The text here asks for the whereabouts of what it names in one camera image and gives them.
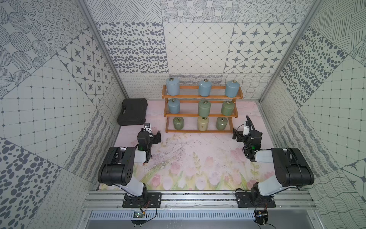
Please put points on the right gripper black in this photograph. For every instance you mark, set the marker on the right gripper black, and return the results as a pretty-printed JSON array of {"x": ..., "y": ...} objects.
[{"x": 250, "y": 131}]

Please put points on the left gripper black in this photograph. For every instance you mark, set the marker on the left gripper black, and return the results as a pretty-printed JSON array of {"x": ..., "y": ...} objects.
[{"x": 156, "y": 137}]

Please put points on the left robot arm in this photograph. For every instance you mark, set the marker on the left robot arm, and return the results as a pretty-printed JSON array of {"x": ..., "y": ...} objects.
[{"x": 118, "y": 164}]

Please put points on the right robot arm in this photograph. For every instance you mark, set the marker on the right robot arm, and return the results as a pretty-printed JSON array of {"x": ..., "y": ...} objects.
[{"x": 290, "y": 167}]

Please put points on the wooden three-tier shelf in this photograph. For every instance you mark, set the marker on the wooden three-tier shelf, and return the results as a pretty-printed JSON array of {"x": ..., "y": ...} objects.
[{"x": 189, "y": 99}]

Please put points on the green canister bottom right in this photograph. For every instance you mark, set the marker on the green canister bottom right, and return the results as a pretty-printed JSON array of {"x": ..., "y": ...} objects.
[{"x": 221, "y": 123}]

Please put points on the green canister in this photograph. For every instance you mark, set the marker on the green canister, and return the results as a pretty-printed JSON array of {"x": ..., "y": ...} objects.
[
  {"x": 204, "y": 108},
  {"x": 178, "y": 123},
  {"x": 227, "y": 108},
  {"x": 221, "y": 123}
]

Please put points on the green canister middle right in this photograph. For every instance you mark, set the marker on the green canister middle right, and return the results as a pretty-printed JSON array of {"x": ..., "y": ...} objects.
[{"x": 227, "y": 108}]

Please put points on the green canister bottom left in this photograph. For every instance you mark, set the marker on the green canister bottom left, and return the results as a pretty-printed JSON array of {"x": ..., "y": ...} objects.
[{"x": 178, "y": 123}]

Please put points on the black plastic tool case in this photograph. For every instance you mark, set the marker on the black plastic tool case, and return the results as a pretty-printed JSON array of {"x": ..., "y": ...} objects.
[{"x": 133, "y": 112}]

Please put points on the yellow canister bottom centre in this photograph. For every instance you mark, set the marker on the yellow canister bottom centre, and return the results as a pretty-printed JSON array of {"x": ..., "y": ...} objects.
[{"x": 202, "y": 123}]

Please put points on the green canister middle centre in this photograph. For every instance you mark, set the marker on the green canister middle centre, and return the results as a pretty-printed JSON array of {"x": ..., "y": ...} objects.
[{"x": 204, "y": 108}]

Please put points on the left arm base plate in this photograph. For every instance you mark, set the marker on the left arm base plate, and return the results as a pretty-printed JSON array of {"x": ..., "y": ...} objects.
[{"x": 147, "y": 200}]

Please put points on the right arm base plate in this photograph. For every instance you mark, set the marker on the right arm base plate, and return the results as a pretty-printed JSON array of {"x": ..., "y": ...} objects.
[{"x": 245, "y": 200}]

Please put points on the aluminium mounting rail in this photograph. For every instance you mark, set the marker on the aluminium mounting rail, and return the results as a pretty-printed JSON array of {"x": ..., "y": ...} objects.
[{"x": 198, "y": 200}]

